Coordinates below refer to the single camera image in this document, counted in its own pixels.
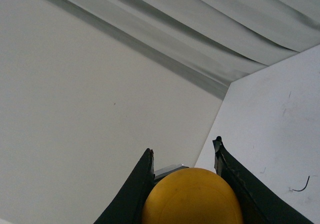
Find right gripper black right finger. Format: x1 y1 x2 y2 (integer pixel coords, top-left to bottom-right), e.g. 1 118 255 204
212 136 312 224

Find white curtain backdrop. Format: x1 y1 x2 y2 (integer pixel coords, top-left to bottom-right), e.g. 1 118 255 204
19 0 320 100

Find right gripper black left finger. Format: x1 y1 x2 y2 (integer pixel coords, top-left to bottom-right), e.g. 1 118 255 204
95 148 155 224

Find yellow push button switch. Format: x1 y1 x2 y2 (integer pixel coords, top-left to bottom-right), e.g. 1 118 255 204
141 167 244 224

